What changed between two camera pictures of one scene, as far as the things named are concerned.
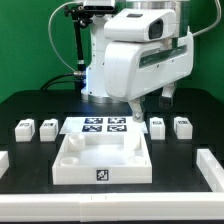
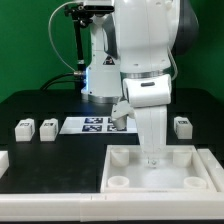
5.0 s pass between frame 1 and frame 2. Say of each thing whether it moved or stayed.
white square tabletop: moved
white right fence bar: stayed
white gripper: moved
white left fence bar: stayed
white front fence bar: stayed
